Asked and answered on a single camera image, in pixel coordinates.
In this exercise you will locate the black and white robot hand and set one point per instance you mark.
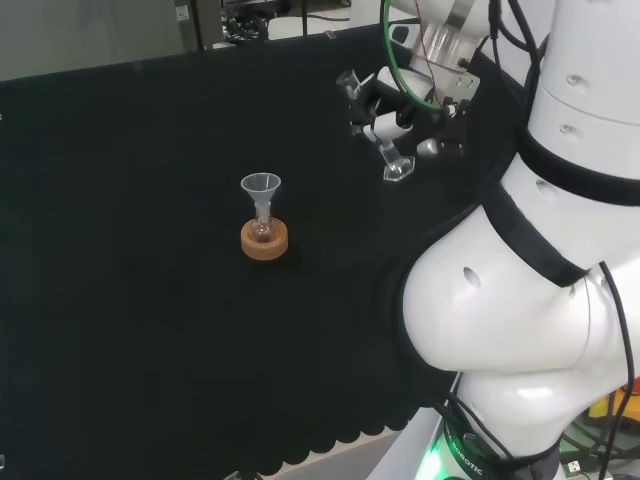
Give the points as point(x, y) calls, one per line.
point(440, 127)

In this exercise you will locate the clear graduated cylinder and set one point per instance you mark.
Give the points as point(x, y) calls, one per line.
point(397, 167)

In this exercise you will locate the small round-bottom glass flask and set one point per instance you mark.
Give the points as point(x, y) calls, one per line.
point(261, 227)

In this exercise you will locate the clear plastic funnel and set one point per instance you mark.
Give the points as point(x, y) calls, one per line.
point(260, 186)

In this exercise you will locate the black bench cloth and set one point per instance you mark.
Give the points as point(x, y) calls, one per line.
point(150, 250)

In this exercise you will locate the yellow stop button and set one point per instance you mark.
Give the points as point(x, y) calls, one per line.
point(612, 402)

